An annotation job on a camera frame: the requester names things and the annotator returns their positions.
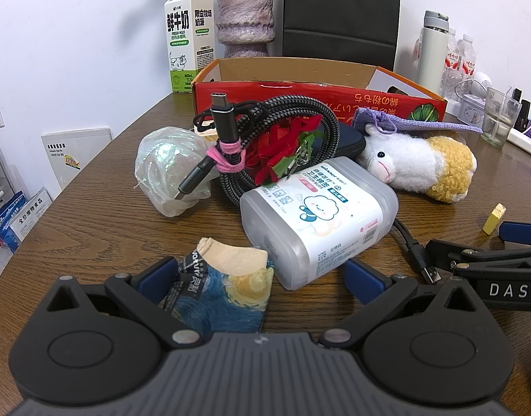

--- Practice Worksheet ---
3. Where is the white yellow plush sheep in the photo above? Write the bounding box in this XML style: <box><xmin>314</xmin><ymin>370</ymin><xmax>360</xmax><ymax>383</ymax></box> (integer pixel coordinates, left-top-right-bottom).
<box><xmin>361</xmin><ymin>122</ymin><xmax>478</xmax><ymax>204</ymax></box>

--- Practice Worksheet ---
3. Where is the white green milk carton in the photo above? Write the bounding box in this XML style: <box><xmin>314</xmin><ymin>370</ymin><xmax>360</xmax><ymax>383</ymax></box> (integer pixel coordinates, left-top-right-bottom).
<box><xmin>164</xmin><ymin>0</ymin><xmax>217</xmax><ymax>94</ymax></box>

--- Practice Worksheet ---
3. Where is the white power strip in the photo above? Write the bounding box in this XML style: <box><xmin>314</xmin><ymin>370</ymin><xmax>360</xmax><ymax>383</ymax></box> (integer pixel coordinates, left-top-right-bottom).
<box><xmin>506</xmin><ymin>127</ymin><xmax>531</xmax><ymax>159</ymax></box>

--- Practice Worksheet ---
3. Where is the purple cloth pouch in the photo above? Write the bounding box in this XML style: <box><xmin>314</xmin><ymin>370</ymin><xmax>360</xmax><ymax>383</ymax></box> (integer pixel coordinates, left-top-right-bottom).
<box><xmin>351</xmin><ymin>107</ymin><xmax>483</xmax><ymax>135</ymax></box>

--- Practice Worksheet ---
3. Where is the white wall panel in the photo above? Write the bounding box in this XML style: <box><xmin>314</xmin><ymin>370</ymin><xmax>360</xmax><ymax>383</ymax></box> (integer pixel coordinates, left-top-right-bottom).
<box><xmin>41</xmin><ymin>127</ymin><xmax>114</xmax><ymax>202</ymax></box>

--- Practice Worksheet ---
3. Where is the grey purple ceramic vase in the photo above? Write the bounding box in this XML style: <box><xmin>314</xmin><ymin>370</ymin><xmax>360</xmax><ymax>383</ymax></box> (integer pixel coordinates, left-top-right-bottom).
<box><xmin>216</xmin><ymin>0</ymin><xmax>277</xmax><ymax>59</ymax></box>

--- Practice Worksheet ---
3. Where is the thin black cord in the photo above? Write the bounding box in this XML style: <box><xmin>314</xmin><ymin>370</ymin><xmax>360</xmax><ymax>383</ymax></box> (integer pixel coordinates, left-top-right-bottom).
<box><xmin>191</xmin><ymin>101</ymin><xmax>266</xmax><ymax>138</ymax></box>

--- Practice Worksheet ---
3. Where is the white printed carton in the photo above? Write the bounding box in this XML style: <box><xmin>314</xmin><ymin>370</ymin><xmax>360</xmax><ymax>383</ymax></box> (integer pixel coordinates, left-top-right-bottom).
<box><xmin>7</xmin><ymin>187</ymin><xmax>54</xmax><ymax>242</ymax></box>

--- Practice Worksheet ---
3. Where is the clear glass cup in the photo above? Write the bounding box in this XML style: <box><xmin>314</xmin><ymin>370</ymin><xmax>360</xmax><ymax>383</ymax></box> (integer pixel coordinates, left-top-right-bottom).
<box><xmin>480</xmin><ymin>86</ymin><xmax>523</xmax><ymax>149</ymax></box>

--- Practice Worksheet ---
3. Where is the white thermos bottle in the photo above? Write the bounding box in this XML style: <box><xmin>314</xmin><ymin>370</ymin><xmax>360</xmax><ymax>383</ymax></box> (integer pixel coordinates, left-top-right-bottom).
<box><xmin>417</xmin><ymin>10</ymin><xmax>450</xmax><ymax>97</ymax></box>

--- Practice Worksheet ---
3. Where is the red artificial flower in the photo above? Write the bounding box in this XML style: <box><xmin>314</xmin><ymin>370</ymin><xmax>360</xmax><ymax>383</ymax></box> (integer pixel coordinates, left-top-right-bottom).
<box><xmin>253</xmin><ymin>116</ymin><xmax>323</xmax><ymax>187</ymax></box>

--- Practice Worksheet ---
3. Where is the white rounded appliance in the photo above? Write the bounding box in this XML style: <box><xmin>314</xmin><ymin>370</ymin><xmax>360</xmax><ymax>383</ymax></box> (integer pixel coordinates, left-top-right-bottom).
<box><xmin>453</xmin><ymin>71</ymin><xmax>496</xmax><ymax>101</ymax></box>

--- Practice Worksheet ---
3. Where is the wooden desktop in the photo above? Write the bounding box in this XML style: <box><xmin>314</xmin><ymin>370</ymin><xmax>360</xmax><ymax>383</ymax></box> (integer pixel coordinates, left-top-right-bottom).
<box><xmin>0</xmin><ymin>90</ymin><xmax>531</xmax><ymax>404</ymax></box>

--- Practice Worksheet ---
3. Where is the navy zip pouch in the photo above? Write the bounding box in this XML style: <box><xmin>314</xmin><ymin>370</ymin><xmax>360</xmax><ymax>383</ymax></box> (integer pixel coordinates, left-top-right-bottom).
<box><xmin>309</xmin><ymin>120</ymin><xmax>368</xmax><ymax>168</ymax></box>

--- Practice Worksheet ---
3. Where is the black paper bag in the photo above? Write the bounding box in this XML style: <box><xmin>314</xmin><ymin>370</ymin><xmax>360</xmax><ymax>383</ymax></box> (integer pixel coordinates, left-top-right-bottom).
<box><xmin>282</xmin><ymin>0</ymin><xmax>402</xmax><ymax>72</ymax></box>

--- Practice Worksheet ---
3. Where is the grey braided charging cable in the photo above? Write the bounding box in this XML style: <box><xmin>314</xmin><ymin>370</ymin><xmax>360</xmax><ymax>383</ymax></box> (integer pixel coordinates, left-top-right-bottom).
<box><xmin>177</xmin><ymin>92</ymin><xmax>341</xmax><ymax>207</ymax></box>

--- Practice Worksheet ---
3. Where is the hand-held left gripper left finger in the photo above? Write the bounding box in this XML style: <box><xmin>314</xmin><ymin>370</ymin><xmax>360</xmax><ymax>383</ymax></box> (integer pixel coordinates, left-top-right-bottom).
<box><xmin>44</xmin><ymin>257</ymin><xmax>208</xmax><ymax>348</ymax></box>

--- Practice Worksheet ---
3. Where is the blue yellow painted sock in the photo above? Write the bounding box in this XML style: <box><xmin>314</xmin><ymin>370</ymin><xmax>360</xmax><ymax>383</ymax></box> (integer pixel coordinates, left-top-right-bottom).
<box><xmin>161</xmin><ymin>237</ymin><xmax>276</xmax><ymax>335</ymax></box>

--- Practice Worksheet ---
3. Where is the small yellow eraser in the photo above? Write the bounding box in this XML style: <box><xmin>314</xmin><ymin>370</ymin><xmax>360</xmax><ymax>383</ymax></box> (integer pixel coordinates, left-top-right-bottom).
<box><xmin>483</xmin><ymin>202</ymin><xmax>507</xmax><ymax>236</ymax></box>

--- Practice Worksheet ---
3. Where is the blue white carton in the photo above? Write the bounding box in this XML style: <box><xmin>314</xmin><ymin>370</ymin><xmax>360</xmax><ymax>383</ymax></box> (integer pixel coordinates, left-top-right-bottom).
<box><xmin>0</xmin><ymin>190</ymin><xmax>29</xmax><ymax>253</ymax></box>

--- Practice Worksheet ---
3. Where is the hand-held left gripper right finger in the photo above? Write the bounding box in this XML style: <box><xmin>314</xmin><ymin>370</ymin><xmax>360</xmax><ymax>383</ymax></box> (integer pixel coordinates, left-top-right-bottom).
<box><xmin>320</xmin><ymin>259</ymin><xmax>487</xmax><ymax>349</ymax></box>

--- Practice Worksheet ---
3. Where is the translucent cotton swab box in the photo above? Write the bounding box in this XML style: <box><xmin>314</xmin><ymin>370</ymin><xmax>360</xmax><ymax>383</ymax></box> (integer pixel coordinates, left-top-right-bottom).
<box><xmin>239</xmin><ymin>155</ymin><xmax>400</xmax><ymax>291</ymax></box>

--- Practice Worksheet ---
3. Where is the white rabbit print tin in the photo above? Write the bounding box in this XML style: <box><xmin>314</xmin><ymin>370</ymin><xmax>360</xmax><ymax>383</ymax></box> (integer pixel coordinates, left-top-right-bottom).
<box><xmin>458</xmin><ymin>94</ymin><xmax>487</xmax><ymax>124</ymax></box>

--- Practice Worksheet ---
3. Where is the red cardboard box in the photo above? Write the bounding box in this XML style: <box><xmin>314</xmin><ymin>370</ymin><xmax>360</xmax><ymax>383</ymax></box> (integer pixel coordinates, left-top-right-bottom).
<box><xmin>190</xmin><ymin>56</ymin><xmax>449</xmax><ymax>136</ymax></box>

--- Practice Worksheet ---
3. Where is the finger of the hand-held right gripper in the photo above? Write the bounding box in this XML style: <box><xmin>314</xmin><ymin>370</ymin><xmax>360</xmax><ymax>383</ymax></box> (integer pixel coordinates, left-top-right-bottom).
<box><xmin>498</xmin><ymin>221</ymin><xmax>531</xmax><ymax>246</ymax></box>
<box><xmin>425</xmin><ymin>239</ymin><xmax>531</xmax><ymax>270</ymax></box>

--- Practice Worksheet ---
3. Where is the iridescent plastic ball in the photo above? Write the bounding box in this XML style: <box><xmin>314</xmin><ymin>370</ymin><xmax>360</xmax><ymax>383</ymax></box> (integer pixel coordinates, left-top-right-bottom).
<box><xmin>134</xmin><ymin>125</ymin><xmax>215</xmax><ymax>218</ymax></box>

